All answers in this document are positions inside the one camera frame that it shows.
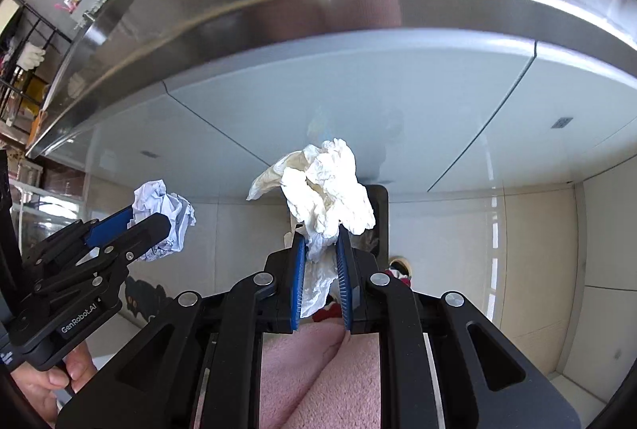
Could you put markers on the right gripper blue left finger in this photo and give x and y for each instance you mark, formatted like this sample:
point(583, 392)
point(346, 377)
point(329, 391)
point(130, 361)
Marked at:
point(197, 364)

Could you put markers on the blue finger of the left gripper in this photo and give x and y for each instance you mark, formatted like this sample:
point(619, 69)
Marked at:
point(102, 232)

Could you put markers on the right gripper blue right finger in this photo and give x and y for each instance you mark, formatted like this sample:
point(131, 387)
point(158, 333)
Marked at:
point(442, 362)

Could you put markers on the white tissue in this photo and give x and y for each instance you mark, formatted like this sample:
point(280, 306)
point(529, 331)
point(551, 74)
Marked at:
point(331, 163)

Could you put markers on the dark square trash bin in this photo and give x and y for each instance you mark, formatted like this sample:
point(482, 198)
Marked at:
point(318, 212)

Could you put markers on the person's left hand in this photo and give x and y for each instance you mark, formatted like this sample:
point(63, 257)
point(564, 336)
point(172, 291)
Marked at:
point(39, 387)

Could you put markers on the pink fleece left leg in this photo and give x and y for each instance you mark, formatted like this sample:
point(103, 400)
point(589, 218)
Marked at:
point(290, 367)

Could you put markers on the pink fleece leg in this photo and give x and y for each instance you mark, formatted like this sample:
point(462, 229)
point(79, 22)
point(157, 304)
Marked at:
point(290, 367)
point(346, 394)

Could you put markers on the pink fleece right leg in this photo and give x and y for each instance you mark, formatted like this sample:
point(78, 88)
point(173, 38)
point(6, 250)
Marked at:
point(346, 394)

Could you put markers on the black side shelf rack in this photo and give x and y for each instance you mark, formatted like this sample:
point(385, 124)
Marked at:
point(32, 51)

